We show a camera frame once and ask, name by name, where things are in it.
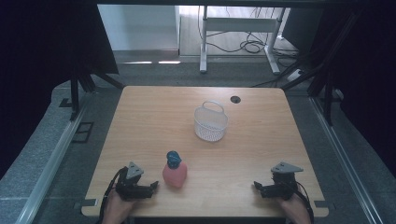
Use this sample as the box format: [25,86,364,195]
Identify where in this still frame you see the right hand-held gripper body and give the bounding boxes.
[264,161,304,202]

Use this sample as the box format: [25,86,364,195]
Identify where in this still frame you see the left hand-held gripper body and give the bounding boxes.
[115,161,154,202]

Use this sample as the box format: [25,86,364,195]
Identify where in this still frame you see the pink bottle with blue cap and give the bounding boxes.
[162,150,189,189]

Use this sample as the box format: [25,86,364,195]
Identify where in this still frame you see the white plastic basket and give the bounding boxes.
[193,99,230,143]

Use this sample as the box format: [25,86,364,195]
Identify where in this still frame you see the person's left hand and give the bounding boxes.
[101,185,137,224]

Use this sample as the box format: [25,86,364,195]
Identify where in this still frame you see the person's right hand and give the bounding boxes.
[276,193,312,224]

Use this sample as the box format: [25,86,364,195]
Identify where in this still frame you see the black metal stand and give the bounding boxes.
[279,8,367,127]
[68,52,126,122]

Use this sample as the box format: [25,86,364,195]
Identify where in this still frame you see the white power strip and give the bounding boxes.
[286,68,304,83]

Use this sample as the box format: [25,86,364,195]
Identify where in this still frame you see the dark curtain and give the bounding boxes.
[306,0,396,179]
[0,0,120,180]

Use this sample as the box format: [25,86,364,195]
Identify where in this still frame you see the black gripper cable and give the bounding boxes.
[293,180,315,224]
[98,167,129,224]

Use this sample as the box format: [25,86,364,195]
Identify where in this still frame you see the aluminium rail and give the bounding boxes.
[14,91,93,224]
[308,95,386,224]

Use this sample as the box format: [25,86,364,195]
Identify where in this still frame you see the black floor frame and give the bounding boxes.
[71,121,95,145]

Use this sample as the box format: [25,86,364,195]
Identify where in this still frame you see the black floor cables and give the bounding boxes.
[204,6,302,62]

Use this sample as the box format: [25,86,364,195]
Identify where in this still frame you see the white desk frame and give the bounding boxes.
[199,5,286,76]

